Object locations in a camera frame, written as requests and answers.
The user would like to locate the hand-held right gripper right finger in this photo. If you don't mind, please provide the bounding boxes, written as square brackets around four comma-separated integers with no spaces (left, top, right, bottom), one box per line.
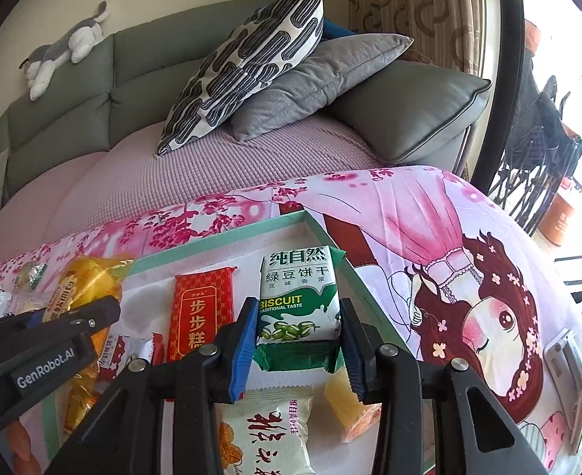
[339,299,551,475]

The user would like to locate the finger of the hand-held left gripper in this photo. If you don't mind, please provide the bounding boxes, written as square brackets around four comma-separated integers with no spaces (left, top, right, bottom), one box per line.
[48,296,123,353]
[0,308,50,331]

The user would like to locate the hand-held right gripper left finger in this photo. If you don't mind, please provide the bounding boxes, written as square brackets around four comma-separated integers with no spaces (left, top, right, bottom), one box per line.
[44,298,260,475]

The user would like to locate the yellow snack packet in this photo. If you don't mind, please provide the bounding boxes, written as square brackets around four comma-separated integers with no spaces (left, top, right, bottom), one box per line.
[44,255,136,431]

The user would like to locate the red gold snack packet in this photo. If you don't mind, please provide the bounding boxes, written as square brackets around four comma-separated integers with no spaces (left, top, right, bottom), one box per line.
[166,267,237,363]

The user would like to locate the green white biscuit packet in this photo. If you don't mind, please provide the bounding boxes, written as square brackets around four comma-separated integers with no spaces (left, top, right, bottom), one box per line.
[252,246,347,374]

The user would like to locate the white snack packet red print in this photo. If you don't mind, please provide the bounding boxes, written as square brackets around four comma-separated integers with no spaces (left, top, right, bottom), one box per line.
[216,386,316,475]

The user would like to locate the white tray teal rim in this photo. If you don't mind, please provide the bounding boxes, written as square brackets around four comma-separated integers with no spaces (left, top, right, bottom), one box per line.
[41,210,420,475]

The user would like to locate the person's left hand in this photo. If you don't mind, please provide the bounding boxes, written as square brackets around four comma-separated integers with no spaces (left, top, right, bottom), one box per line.
[4,418,42,475]

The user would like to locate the clear packet round cookies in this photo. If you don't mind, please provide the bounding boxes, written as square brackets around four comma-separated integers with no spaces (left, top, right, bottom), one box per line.
[16,262,48,290]

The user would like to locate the yellow jelly candy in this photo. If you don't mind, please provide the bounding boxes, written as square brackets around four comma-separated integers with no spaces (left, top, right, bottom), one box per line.
[324,371,371,429]

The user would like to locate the small orange packet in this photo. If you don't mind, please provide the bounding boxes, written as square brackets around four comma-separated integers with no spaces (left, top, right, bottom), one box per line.
[343,403,385,443]

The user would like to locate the pink sofa cover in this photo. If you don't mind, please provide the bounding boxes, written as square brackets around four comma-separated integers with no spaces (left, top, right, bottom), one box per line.
[0,114,378,268]

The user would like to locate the pink printed blanket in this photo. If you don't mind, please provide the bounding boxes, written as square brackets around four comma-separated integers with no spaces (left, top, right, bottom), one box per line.
[0,165,582,475]

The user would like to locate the grey sofa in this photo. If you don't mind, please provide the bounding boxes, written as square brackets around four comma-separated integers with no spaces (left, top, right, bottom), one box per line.
[0,0,492,233]

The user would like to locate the orange bucket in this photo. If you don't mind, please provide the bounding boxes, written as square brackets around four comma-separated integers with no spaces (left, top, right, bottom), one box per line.
[540,190,582,247]

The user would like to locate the black drying rack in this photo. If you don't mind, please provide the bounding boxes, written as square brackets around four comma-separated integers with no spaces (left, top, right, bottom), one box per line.
[489,74,582,236]

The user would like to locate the grey white plush cat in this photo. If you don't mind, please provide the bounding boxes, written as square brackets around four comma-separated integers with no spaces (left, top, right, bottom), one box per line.
[20,1,111,101]

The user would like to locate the black white patterned pillow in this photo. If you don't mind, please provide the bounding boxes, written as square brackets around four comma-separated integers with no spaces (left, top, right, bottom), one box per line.
[157,0,325,156]

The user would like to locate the blue cloth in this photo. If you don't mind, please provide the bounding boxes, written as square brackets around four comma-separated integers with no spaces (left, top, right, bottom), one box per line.
[323,17,356,40]

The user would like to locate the patterned beige curtain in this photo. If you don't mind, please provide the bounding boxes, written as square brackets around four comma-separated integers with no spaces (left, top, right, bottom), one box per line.
[346,0,494,80]

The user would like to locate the silver metal bracket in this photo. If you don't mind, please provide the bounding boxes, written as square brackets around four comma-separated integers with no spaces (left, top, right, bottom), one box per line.
[543,329,582,456]

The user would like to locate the black door frame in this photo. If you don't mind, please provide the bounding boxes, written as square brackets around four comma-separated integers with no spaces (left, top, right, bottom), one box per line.
[461,0,528,189]

